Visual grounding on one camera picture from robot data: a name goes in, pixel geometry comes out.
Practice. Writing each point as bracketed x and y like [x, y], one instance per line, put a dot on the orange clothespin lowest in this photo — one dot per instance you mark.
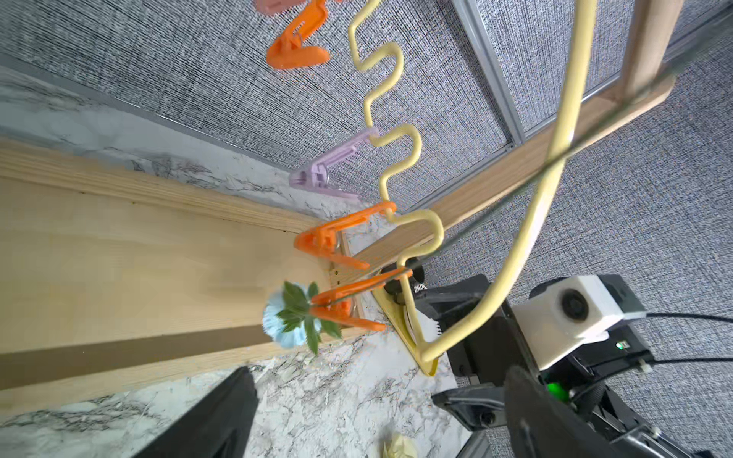
[335, 305]

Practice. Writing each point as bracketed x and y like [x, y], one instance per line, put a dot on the cream rose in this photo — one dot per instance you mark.
[399, 446]

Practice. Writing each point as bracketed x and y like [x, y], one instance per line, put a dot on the pink clothespin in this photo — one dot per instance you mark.
[273, 7]

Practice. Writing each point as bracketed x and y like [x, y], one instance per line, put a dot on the wooden clothes rack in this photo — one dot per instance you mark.
[113, 279]

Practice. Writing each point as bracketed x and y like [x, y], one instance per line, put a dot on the orange clothespin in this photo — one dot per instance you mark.
[321, 241]
[288, 50]

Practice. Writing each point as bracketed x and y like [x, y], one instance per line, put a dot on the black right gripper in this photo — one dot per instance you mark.
[484, 358]

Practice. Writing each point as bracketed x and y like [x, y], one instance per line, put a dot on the white dotted plate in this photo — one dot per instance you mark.
[429, 328]

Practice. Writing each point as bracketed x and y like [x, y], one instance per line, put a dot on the orange clothespin upper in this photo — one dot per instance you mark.
[288, 50]

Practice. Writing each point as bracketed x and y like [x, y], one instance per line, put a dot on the purple clothespin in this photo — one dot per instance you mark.
[314, 176]

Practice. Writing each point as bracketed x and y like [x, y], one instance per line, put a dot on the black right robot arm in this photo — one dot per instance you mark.
[543, 370]

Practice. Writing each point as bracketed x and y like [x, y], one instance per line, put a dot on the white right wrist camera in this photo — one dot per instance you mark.
[572, 312]

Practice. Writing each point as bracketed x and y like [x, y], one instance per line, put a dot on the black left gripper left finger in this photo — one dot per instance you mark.
[218, 426]

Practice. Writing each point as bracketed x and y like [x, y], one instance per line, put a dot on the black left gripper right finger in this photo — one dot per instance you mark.
[541, 426]

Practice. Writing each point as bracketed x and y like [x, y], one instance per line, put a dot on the blue flower with stem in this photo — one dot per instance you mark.
[288, 321]

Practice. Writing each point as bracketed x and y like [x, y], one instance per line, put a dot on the yellow tray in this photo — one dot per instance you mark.
[396, 315]

